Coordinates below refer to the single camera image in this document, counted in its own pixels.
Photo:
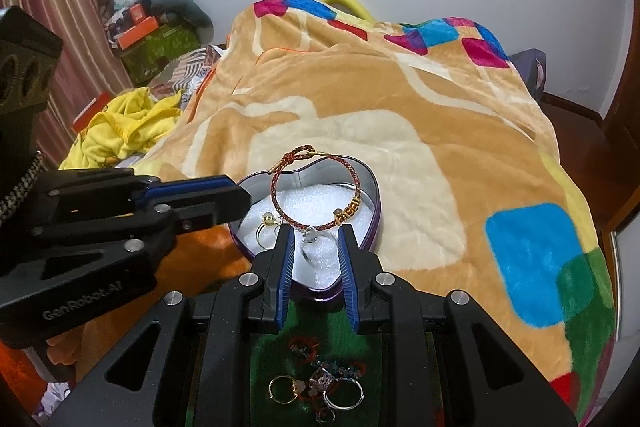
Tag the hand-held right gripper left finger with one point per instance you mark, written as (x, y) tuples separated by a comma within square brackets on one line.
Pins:
[(283, 279)]

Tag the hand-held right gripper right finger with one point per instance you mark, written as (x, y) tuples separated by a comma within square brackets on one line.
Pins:
[(348, 279)]

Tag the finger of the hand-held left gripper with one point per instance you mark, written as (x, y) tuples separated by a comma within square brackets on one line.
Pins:
[(190, 188), (220, 204)]

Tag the heart-shaped tin box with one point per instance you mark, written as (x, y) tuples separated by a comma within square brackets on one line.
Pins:
[(320, 174)]

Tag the orange cloth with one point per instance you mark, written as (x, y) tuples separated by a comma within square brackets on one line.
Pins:
[(210, 257)]

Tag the green cloth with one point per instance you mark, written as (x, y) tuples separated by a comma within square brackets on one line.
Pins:
[(267, 352)]

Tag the red flat box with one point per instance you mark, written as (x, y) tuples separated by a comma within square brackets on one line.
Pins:
[(92, 112)]

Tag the yellow cloth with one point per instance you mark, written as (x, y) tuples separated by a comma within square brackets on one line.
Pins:
[(125, 122)]

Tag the patterned bag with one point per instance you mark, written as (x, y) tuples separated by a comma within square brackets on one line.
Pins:
[(190, 72)]

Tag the orange box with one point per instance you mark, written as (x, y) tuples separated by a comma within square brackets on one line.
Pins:
[(142, 32)]

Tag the green box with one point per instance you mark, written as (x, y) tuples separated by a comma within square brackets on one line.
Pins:
[(160, 52)]

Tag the printed plush blanket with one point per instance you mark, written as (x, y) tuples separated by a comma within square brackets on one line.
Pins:
[(400, 117)]

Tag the yellow tube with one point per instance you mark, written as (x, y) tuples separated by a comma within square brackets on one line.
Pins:
[(350, 3)]

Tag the white crumpled paper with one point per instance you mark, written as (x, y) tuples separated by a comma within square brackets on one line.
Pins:
[(55, 399)]

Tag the dark bag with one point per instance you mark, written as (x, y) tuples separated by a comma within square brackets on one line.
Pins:
[(527, 67)]

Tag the wooden bed frame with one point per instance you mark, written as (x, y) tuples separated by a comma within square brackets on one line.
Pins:
[(620, 117)]

